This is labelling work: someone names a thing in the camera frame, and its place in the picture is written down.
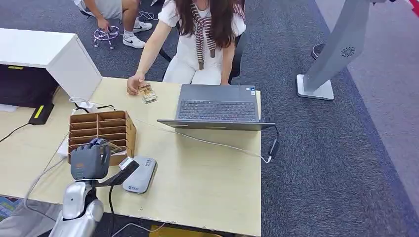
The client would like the red object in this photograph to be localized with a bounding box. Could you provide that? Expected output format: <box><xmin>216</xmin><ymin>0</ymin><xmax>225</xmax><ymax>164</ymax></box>
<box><xmin>407</xmin><ymin>0</ymin><xmax>419</xmax><ymax>17</ymax></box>

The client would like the long white cable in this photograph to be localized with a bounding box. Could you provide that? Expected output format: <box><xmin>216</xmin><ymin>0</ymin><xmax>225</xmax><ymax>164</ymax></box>
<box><xmin>133</xmin><ymin>117</ymin><xmax>272</xmax><ymax>164</ymax></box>

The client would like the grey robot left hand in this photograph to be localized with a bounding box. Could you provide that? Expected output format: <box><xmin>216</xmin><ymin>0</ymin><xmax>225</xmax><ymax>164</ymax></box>
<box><xmin>70</xmin><ymin>138</ymin><xmax>111</xmax><ymax>181</ymax></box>

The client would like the white cable loop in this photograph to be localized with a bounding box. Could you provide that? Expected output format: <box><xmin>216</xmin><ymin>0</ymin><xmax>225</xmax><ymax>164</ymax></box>
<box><xmin>111</xmin><ymin>223</ymin><xmax>167</xmax><ymax>237</ymax></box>

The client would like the grey card reader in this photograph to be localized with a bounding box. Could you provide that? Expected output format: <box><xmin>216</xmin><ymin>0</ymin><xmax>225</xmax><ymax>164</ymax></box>
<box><xmin>122</xmin><ymin>156</ymin><xmax>158</xmax><ymax>194</ymax></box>

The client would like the grey kiosk stand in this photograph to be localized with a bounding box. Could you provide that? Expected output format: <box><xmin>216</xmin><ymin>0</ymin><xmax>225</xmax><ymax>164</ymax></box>
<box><xmin>296</xmin><ymin>0</ymin><xmax>387</xmax><ymax>101</ymax></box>

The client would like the grey laptop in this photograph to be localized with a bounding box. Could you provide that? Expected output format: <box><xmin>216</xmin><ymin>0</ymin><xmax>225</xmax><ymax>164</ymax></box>
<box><xmin>156</xmin><ymin>84</ymin><xmax>276</xmax><ymax>132</ymax></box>

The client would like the dark box with yellow label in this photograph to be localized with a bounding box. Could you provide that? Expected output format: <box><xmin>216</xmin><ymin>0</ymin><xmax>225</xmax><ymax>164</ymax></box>
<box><xmin>0</xmin><ymin>64</ymin><xmax>60</xmax><ymax>109</ymax></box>

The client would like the black device with yellow stripe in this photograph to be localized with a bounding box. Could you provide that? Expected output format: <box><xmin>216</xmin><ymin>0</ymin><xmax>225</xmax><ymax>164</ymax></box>
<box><xmin>28</xmin><ymin>103</ymin><xmax>55</xmax><ymax>125</ymax></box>

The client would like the brown printed card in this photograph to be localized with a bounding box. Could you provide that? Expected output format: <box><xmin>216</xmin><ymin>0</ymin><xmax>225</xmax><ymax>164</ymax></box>
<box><xmin>104</xmin><ymin>141</ymin><xmax>127</xmax><ymax>156</ymax></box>

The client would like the crouching person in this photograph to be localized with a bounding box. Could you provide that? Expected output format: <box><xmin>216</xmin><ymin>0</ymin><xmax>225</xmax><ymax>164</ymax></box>
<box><xmin>73</xmin><ymin>0</ymin><xmax>153</xmax><ymax>50</ymax></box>

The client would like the seated person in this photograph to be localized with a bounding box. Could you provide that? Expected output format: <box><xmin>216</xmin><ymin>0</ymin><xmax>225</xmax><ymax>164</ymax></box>
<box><xmin>126</xmin><ymin>0</ymin><xmax>247</xmax><ymax>96</ymax></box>

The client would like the black looped cable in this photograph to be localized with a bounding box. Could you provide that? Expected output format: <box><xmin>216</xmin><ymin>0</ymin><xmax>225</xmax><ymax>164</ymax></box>
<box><xmin>74</xmin><ymin>103</ymin><xmax>117</xmax><ymax>115</ymax></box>

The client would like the grey cover sheet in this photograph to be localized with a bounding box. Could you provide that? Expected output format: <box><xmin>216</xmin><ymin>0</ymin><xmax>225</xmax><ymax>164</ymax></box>
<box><xmin>0</xmin><ymin>199</ymin><xmax>63</xmax><ymax>237</ymax></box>

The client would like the black laptop charger cable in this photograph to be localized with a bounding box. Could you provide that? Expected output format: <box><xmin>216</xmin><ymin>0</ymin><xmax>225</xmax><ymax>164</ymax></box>
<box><xmin>261</xmin><ymin>124</ymin><xmax>281</xmax><ymax>160</ymax></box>

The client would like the person's right hand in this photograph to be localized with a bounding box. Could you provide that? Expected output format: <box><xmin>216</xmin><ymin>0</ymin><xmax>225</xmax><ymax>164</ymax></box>
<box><xmin>126</xmin><ymin>73</ymin><xmax>147</xmax><ymax>96</ymax></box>

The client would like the colourful mat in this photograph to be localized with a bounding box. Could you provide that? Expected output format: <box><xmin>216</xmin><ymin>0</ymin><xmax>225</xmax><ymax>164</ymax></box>
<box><xmin>0</xmin><ymin>196</ymin><xmax>22</xmax><ymax>222</ymax></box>

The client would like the grey white cable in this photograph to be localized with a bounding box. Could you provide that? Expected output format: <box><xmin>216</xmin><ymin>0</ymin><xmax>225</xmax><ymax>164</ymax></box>
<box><xmin>23</xmin><ymin>130</ymin><xmax>71</xmax><ymax>218</ymax></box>

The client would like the yellow board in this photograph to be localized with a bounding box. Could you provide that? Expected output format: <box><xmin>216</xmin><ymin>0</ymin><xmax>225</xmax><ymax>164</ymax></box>
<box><xmin>149</xmin><ymin>225</ymin><xmax>223</xmax><ymax>237</ymax></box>

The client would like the wooden card box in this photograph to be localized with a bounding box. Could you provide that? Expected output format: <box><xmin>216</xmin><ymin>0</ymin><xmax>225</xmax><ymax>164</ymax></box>
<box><xmin>68</xmin><ymin>110</ymin><xmax>137</xmax><ymax>167</ymax></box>

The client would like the white cabinet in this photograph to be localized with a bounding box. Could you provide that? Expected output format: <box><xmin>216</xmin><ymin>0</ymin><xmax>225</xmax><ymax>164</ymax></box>
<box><xmin>0</xmin><ymin>28</ymin><xmax>103</xmax><ymax>101</ymax></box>

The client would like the thin black cable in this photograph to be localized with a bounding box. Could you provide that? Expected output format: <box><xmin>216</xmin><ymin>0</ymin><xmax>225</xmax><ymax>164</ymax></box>
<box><xmin>0</xmin><ymin>122</ymin><xmax>31</xmax><ymax>144</ymax></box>

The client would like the metal ring stand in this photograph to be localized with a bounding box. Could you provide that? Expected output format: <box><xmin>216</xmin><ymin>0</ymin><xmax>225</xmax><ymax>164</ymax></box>
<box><xmin>93</xmin><ymin>25</ymin><xmax>121</xmax><ymax>50</ymax></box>

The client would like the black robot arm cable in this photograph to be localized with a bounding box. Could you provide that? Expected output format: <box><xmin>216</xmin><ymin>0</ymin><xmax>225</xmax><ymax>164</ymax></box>
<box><xmin>107</xmin><ymin>185</ymin><xmax>116</xmax><ymax>216</ymax></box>

